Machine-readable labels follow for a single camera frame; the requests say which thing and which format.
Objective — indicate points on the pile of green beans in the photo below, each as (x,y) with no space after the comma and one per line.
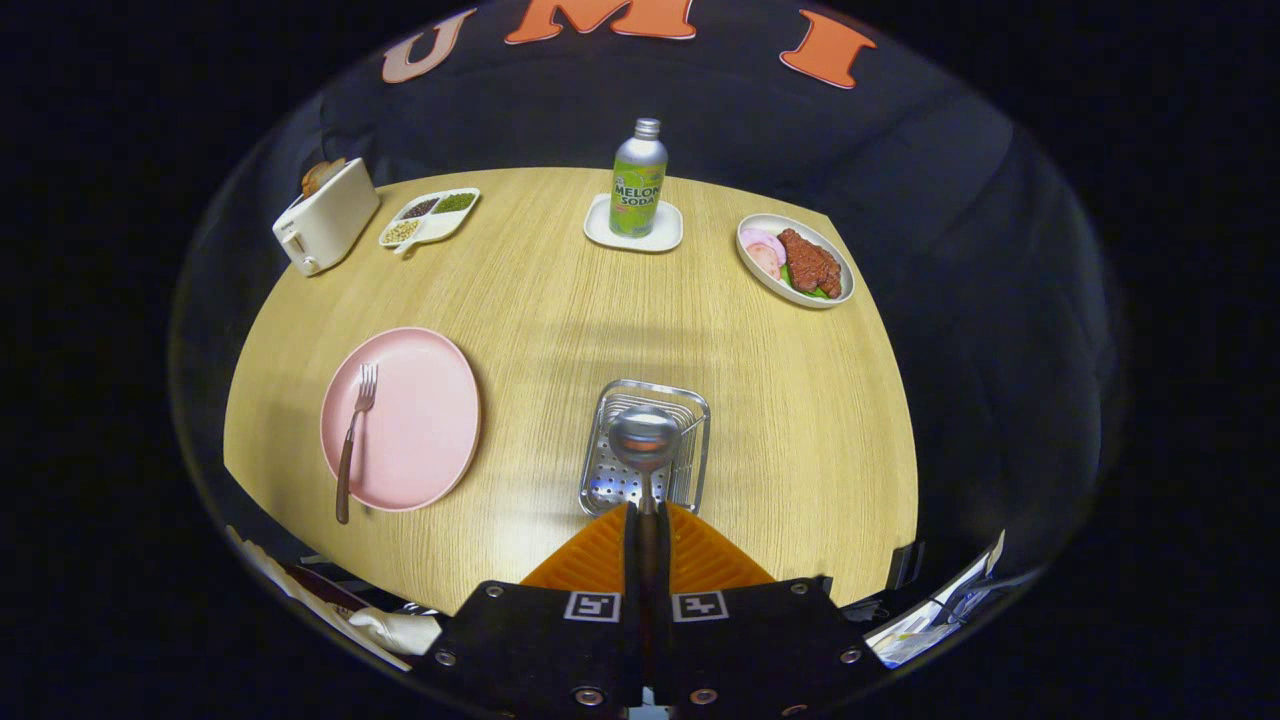
(455,202)

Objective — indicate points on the pink round plate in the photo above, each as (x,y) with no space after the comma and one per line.
(420,420)

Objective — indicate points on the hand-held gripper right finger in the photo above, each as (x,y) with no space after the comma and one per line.
(664,580)

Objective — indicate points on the pile of yellow beans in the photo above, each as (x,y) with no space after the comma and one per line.
(400,231)

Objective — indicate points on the white cloth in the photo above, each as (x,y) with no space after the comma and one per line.
(400,632)

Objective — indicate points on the white divided dish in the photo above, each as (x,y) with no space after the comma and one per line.
(442,226)

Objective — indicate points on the fried red meat cutlet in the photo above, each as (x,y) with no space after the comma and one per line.
(810,265)

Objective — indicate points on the green soda bottle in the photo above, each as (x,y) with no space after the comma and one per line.
(638,180)

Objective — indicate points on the white toaster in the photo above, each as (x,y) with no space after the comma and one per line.
(330,220)

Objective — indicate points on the white square coaster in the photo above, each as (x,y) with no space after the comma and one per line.
(600,235)

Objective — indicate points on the brown toast slice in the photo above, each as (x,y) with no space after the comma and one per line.
(322,176)

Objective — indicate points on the black backdrop cloth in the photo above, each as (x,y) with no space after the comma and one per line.
(950,200)

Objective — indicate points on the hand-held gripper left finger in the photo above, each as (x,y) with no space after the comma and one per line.
(632,580)

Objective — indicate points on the white and maroon fabric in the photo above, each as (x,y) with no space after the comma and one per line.
(300,600)

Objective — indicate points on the pink ham slice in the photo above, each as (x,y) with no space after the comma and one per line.
(760,239)
(765,264)

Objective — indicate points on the white oval food plate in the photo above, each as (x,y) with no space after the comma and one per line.
(746,228)

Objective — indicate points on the small black object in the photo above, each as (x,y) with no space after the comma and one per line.
(905,565)

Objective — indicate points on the pile of dark beans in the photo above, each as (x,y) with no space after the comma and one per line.
(420,207)

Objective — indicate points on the metal spoon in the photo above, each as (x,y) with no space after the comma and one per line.
(645,438)

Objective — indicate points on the green lettuce leaf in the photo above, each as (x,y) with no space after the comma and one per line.
(815,293)

